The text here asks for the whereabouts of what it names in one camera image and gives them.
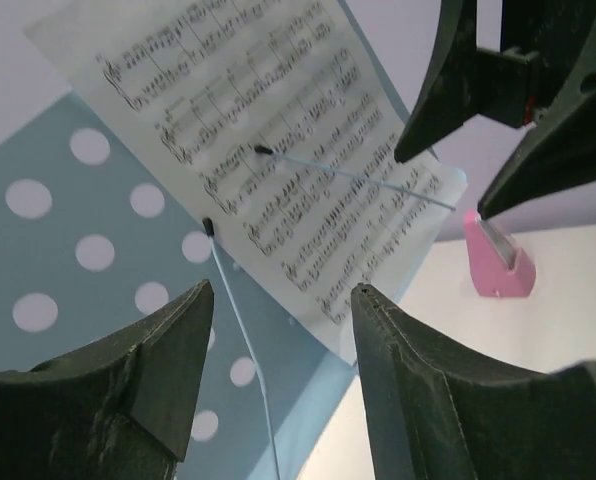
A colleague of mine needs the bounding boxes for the pink metronome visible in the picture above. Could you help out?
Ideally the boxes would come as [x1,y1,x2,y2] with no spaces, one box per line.
[463,210,536,298]

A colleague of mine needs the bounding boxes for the clear metronome cover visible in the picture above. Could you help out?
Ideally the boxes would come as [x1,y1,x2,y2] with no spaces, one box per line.
[479,220,517,270]

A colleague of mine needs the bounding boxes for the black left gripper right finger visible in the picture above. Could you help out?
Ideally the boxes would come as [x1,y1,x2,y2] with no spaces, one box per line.
[351,284,596,479]

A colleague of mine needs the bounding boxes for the sheet music pages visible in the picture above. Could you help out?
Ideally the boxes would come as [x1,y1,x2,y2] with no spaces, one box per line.
[24,1,466,363]

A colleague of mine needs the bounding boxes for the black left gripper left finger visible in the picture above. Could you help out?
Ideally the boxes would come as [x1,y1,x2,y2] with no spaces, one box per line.
[0,281,214,479]

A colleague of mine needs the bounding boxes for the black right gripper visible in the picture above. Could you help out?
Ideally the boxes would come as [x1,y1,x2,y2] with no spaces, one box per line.
[394,0,596,219]

